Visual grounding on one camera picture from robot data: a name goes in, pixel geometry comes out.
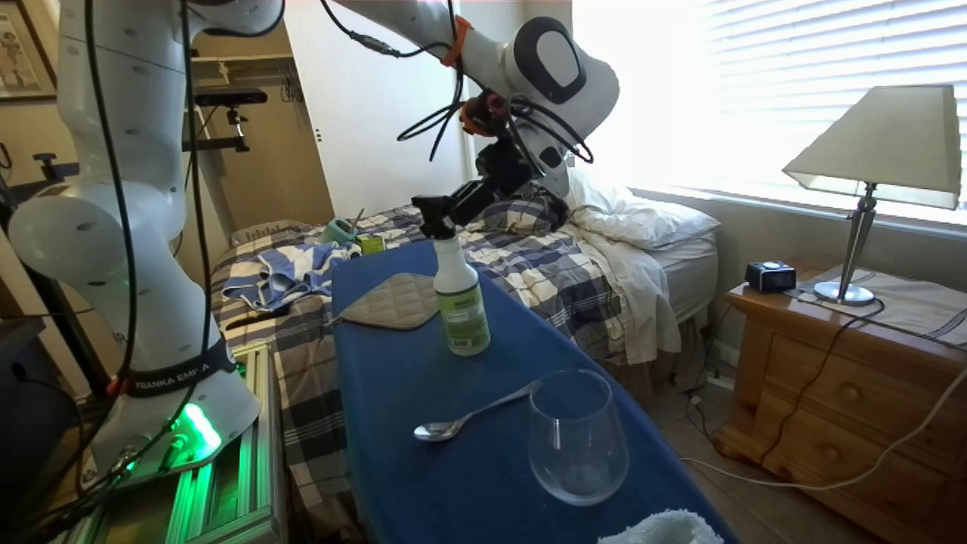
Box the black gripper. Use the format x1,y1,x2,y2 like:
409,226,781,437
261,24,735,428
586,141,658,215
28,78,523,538
447,136,546,226

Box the spray bottle with green label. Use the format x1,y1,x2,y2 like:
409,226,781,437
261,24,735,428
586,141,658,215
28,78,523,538
409,194,496,361

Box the plaid bed blanket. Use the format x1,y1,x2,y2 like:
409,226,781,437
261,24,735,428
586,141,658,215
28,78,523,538
208,194,630,507

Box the grey quilted pot holder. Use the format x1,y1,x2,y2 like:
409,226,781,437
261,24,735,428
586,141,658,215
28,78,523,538
335,268,445,333

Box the white pillow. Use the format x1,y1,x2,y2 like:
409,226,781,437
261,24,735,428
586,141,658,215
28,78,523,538
563,163,723,254

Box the white bed sheet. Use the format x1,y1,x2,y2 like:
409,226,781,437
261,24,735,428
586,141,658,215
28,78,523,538
563,224,688,369

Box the blue white striped cloth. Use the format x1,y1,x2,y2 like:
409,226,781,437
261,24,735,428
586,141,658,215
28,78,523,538
221,238,351,310

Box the white mattress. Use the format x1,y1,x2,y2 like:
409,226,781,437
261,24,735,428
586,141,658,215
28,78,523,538
653,231,726,327

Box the metal spoon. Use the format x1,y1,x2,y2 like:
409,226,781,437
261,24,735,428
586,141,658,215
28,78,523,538
410,377,540,446

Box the black clamp bar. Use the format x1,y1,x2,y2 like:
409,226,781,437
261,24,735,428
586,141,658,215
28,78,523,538
183,84,273,155

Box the clear stemless wine glass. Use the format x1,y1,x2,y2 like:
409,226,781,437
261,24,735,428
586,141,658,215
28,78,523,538
525,367,630,507

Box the blue ironing board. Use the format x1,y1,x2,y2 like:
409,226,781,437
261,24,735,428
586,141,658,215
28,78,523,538
328,238,736,544

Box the small black alarm clock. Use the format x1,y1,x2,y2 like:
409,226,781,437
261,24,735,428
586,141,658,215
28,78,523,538
744,259,796,296

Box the white window blinds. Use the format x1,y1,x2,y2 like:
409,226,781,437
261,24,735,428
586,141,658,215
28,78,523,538
572,0,967,231

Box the white crumpled cloth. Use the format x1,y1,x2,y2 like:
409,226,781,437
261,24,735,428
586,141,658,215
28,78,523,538
594,507,727,544

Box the table lamp with cream shade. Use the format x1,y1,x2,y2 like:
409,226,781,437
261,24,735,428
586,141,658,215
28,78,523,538
778,81,964,307

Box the wooden nightstand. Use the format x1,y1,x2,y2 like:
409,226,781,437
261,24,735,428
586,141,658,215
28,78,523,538
717,265,967,544

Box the light cloth on nightstand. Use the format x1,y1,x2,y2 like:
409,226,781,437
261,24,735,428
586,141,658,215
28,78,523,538
795,265,967,352

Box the black framed picture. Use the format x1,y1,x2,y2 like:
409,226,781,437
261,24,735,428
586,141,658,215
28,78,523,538
0,0,61,104

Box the orange black wrist camera mount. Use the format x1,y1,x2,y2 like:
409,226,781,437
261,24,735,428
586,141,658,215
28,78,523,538
456,92,515,140

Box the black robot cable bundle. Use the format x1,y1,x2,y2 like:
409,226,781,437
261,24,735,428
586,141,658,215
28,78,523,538
320,0,597,170

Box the black lamp cord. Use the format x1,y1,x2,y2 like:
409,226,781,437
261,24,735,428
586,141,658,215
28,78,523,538
752,296,892,469

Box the aluminium profile base frame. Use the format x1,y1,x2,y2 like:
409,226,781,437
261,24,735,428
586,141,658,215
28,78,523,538
58,342,290,544

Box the white power cord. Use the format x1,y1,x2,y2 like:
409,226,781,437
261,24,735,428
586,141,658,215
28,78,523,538
683,367,967,495

